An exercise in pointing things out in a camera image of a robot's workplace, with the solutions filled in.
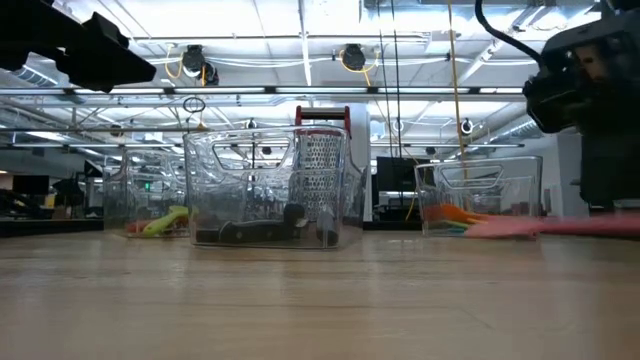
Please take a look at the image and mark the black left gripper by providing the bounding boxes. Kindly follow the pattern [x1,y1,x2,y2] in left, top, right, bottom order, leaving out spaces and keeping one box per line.
[0,0,158,94]

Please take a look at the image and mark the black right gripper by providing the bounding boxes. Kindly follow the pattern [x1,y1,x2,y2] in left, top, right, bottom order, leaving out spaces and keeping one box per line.
[578,94,640,211]

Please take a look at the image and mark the pink silicone spatula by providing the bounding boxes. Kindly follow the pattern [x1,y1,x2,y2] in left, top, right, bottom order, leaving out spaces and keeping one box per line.
[463,212,640,241]

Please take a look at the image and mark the orange silicone spatula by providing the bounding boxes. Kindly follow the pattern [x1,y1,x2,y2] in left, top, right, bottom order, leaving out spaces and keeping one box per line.
[424,203,489,226]

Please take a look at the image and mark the large black-handled knife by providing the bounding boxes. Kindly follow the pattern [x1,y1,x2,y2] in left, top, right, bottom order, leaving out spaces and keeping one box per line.
[218,219,302,245]

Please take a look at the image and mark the black ceiling device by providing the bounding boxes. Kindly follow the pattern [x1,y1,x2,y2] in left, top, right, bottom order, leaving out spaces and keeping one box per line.
[180,44,220,87]
[340,43,368,72]

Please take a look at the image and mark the clear plastic bin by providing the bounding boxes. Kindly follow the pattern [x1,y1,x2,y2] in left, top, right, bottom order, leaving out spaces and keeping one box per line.
[102,148,191,239]
[413,155,544,239]
[182,124,367,250]

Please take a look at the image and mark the black background monitor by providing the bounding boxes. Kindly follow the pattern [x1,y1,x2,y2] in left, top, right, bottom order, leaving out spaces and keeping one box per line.
[375,156,432,194]

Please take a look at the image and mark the long ceiling light bar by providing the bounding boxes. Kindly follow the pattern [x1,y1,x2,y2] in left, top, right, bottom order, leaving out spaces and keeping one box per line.
[74,86,526,97]

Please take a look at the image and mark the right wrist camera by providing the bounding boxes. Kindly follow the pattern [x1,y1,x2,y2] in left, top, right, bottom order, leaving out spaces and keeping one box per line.
[522,18,640,135]

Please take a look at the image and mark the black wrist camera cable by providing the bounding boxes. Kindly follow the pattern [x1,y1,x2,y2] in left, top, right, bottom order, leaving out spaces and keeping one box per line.
[473,0,547,65]

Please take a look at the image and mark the metal box grater red handle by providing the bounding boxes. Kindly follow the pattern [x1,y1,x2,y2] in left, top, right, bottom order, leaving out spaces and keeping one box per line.
[293,105,353,221]

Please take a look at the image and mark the hanging black cable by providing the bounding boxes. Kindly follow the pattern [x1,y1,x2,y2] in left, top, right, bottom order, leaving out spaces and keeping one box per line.
[389,0,403,159]
[375,0,391,141]

